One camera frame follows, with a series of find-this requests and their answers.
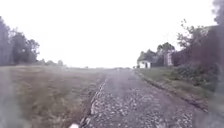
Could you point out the white building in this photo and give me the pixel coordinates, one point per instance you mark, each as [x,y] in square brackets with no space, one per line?
[144,64]

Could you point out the pale kerb strip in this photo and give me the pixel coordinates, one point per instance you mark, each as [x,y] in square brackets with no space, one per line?
[95,98]

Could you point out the grey gravel road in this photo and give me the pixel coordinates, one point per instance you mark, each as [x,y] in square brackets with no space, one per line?
[133,103]

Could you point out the green grass verge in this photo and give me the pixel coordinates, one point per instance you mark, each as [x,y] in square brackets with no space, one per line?
[166,78]

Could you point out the dry grass field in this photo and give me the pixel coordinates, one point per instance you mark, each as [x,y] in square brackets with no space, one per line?
[46,93]

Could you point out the robot's own part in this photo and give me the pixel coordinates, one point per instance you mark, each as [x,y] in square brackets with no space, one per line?
[73,126]

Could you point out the trees and bushes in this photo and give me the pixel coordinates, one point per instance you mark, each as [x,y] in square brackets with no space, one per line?
[196,53]

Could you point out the group of dark trees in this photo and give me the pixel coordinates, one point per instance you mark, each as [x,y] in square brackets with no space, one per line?
[16,46]

